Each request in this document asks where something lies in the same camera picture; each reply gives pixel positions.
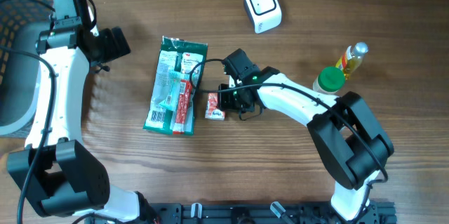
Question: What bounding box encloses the red small carton box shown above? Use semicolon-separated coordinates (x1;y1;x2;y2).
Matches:
205;93;225;121

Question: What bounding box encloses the green lid jar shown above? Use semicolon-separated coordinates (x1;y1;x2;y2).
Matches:
312;67;346;94

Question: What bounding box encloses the yellow oil bottle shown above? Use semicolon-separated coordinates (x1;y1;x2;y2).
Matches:
335;42;369;80

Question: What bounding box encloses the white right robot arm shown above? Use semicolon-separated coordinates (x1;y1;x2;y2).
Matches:
219;65;394;223

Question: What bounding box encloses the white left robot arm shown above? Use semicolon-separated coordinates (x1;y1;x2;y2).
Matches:
7;0;161;223

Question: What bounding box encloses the white barcode scanner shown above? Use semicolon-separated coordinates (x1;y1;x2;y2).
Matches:
243;0;282;34

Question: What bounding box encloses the red toothpaste tube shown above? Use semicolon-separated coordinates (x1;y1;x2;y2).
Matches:
173;80;192;134

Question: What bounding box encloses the green glove package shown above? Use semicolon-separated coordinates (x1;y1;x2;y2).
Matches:
143;37;208;136

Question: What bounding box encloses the black mounting rail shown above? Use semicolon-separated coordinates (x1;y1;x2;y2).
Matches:
83;201;397;224

